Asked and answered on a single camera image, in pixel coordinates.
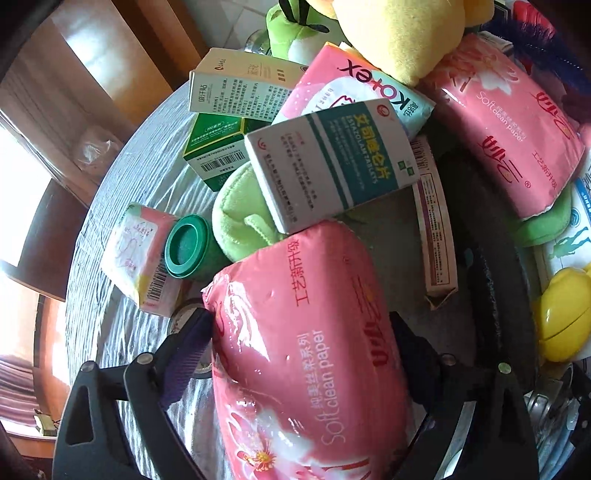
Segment beige carton box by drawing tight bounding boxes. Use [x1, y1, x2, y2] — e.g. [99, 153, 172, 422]
[188, 47, 308, 125]

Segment small pink white packet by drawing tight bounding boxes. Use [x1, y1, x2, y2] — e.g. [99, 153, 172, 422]
[100, 202, 185, 318]

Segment clear plastic bag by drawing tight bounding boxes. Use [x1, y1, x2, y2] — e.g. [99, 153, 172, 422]
[74, 127, 125, 174]

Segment pink tissue pack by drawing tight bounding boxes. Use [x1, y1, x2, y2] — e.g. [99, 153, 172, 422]
[425, 34, 587, 220]
[201, 220, 414, 480]

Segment silver foil packet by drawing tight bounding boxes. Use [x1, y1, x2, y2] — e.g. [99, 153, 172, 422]
[526, 364, 591, 480]

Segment light green plush toy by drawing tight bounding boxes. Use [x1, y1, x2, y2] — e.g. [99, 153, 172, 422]
[512, 185, 573, 247]
[211, 164, 289, 264]

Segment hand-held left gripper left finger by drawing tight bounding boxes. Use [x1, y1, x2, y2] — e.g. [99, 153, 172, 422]
[55, 307, 215, 480]

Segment blue feather duster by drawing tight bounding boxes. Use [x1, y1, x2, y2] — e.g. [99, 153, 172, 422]
[480, 14, 591, 93]

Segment white teal medicine box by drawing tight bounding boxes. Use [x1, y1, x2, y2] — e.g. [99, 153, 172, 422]
[244, 100, 421, 235]

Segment pink teal pad packet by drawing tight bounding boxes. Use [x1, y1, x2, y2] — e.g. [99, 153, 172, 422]
[271, 42, 435, 139]

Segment yellow round plastic case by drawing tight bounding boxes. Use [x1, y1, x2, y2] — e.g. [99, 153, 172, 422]
[531, 267, 591, 363]

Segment white green printed packet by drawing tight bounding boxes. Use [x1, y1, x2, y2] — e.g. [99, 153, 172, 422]
[540, 152, 591, 287]

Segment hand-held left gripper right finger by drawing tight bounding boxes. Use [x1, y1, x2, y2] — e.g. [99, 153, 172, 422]
[390, 311, 541, 480]

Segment green capped bottle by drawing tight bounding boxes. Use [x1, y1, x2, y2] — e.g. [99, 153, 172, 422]
[165, 215, 232, 282]

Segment yellow duck plush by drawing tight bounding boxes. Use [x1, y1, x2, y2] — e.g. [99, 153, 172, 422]
[307, 0, 497, 88]

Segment green bird plush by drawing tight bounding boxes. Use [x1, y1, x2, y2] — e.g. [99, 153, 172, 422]
[265, 0, 345, 61]

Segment black lettered cap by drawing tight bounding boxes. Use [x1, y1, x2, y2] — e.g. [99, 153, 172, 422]
[351, 148, 541, 370]

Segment green carton box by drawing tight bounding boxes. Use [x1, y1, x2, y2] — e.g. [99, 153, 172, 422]
[182, 113, 259, 192]

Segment long pink white box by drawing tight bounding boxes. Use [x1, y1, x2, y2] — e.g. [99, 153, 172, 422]
[409, 134, 459, 310]

